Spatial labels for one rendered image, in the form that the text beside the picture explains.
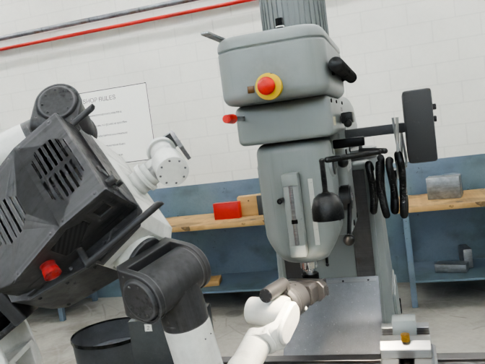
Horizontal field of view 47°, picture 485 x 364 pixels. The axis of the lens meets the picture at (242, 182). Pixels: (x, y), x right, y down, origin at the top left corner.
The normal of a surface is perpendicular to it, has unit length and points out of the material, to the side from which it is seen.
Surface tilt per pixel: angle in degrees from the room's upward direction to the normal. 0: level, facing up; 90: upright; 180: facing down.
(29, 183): 75
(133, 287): 101
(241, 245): 90
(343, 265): 90
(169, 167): 115
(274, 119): 90
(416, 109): 90
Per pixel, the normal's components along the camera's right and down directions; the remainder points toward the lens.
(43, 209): -0.49, -0.13
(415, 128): -0.26, 0.11
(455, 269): -0.51, 0.14
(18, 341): 0.03, 0.08
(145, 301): -0.57, 0.33
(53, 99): -0.01, -0.40
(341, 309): -0.29, -0.36
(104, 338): 0.48, -0.06
